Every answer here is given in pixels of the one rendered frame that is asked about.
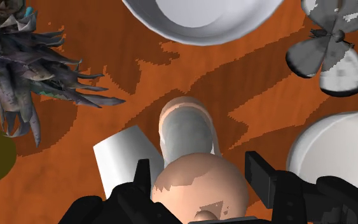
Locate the grey flower-shaped figure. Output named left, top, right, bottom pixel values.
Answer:
left=285, top=0, right=358, bottom=97

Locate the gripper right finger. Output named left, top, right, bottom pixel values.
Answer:
left=244, top=151, right=358, bottom=224

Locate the white box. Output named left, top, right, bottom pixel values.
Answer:
left=93, top=125, right=165, bottom=199

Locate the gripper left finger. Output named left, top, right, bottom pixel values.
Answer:
left=58, top=158, right=183, bottom=224

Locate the pink vase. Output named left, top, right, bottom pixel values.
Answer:
left=151, top=95, right=249, bottom=224

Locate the white round container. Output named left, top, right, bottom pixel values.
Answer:
left=286, top=111, right=358, bottom=200

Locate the white bowl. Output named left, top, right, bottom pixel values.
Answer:
left=121, top=0, right=285, bottom=46

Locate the dark spiky plant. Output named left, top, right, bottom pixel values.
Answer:
left=0, top=0, right=127, bottom=148

